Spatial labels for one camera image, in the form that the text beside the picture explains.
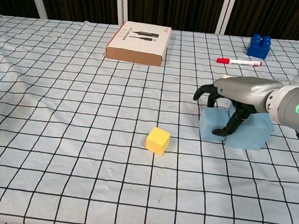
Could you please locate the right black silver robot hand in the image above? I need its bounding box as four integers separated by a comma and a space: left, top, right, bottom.
189, 71, 281, 142

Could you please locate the small yellow foam cube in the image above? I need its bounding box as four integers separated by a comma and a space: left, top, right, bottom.
144, 126, 172, 157

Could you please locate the clear tube with white cap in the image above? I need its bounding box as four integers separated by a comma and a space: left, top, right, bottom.
219, 73, 293, 86

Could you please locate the white marker with red cap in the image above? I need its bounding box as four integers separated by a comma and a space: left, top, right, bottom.
216, 56, 264, 68

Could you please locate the large light blue foam cube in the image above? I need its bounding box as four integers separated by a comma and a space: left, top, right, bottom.
223, 102, 276, 152

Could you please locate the dark blue toy brick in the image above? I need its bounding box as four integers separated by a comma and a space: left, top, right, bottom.
246, 33, 272, 61

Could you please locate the black-checked light blue tablecloth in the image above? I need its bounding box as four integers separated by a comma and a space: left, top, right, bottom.
0, 11, 299, 224

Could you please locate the cardboard cable product box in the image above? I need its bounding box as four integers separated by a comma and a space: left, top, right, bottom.
103, 19, 173, 68

